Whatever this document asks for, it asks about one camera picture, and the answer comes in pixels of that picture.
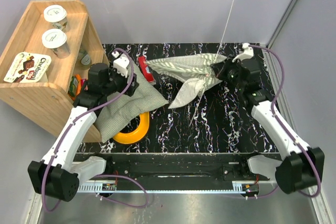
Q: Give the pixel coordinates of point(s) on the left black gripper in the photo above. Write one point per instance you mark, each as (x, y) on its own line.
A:
(133, 85)

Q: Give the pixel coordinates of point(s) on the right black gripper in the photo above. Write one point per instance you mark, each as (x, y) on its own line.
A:
(220, 68)

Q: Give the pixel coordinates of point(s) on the striped green pet tent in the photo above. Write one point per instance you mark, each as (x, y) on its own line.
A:
(193, 71)

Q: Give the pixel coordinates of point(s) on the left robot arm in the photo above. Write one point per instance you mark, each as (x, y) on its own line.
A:
(55, 175)

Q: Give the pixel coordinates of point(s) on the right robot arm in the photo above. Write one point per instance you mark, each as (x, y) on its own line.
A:
(300, 166)

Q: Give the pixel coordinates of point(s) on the yellow pet bowl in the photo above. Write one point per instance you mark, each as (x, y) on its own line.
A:
(138, 134)

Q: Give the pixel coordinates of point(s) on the pink small packet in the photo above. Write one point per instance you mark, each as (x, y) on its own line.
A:
(84, 83)

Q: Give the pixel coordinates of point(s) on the red toothpaste box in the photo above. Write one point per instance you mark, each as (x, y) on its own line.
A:
(146, 71)

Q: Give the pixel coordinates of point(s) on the green checked cushion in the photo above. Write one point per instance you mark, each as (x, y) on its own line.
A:
(115, 116)

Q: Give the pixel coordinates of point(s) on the glass jar on shelf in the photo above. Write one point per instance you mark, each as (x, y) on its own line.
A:
(83, 57)

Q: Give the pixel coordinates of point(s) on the orange green sponge pack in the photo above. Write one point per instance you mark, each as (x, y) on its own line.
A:
(75, 86)

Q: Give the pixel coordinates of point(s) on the wooden shelf unit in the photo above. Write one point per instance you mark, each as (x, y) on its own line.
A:
(48, 103)

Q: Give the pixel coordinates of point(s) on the white lidded cup front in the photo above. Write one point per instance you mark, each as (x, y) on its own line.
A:
(56, 40)

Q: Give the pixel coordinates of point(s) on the white lidded cup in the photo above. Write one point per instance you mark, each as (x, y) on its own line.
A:
(57, 16)
(56, 40)

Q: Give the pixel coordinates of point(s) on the white lidded cup rear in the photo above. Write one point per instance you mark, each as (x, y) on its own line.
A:
(57, 16)

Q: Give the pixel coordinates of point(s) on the Chobani yogurt flip pack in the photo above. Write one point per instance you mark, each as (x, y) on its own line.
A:
(28, 68)

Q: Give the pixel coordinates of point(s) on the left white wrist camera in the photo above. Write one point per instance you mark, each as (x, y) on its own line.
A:
(120, 63)

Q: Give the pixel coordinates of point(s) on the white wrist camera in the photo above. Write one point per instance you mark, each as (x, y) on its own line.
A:
(247, 53)
(120, 63)

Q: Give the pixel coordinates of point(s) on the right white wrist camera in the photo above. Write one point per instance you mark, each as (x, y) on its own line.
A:
(247, 53)

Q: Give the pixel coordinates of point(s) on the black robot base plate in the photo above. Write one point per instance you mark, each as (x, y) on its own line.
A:
(181, 172)

